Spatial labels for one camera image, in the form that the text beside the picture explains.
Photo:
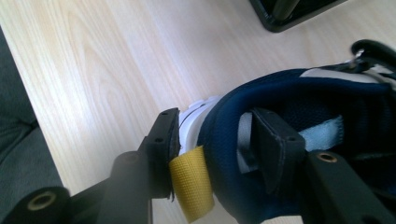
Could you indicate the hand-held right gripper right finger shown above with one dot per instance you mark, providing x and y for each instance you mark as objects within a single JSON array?
[{"x": 280, "y": 149}]

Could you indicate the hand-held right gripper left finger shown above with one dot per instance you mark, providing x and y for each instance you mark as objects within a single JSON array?
[{"x": 162, "y": 140}]

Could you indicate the navy and white sneaker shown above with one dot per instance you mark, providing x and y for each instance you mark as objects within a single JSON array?
[{"x": 311, "y": 99}]

